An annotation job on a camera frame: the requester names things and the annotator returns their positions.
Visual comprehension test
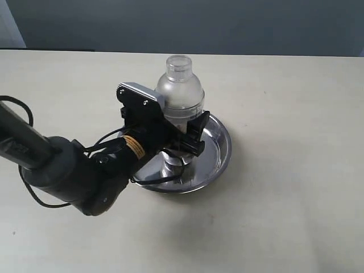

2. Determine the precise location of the round stainless steel tray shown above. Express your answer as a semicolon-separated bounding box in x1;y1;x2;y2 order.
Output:
133;115;232;194

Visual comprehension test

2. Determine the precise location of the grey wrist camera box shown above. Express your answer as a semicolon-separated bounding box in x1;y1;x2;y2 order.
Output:
118;82;165;108

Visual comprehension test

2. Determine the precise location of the clear plastic shaker bottle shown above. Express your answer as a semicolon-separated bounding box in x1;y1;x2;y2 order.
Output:
155;54;206;177

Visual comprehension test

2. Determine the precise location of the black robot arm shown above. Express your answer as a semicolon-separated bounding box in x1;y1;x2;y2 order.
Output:
1;82;210;216

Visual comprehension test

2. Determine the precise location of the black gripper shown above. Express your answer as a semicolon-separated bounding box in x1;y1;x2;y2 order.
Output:
116;88;210;156

